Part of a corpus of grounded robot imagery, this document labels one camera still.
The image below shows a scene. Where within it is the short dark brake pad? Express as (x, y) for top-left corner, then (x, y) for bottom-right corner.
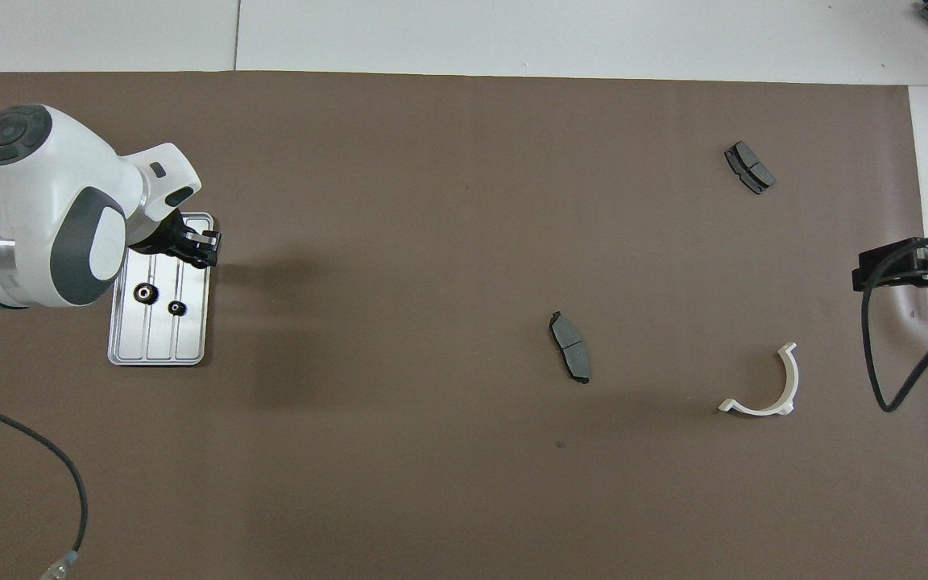
(724, 141), (777, 196)

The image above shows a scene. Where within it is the long dark brake pad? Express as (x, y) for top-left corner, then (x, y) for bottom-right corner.
(549, 311), (592, 385)

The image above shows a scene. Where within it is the white curved plastic bracket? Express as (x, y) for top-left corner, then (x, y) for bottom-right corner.
(718, 342), (800, 417)

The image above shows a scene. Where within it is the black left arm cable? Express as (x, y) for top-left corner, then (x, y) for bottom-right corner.
(0, 176), (90, 580)

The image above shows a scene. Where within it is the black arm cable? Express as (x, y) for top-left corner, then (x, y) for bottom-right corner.
(859, 234), (928, 413)
(0, 176), (90, 580)

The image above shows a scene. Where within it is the brown paper table mat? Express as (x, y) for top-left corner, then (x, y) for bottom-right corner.
(0, 71), (928, 580)

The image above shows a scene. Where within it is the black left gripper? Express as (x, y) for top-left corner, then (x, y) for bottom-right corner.
(142, 209), (223, 271)

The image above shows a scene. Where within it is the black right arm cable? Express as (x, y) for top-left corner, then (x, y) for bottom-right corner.
(859, 234), (928, 413)

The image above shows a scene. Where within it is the silver metal tray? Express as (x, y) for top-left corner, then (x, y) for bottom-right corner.
(107, 212), (215, 367)

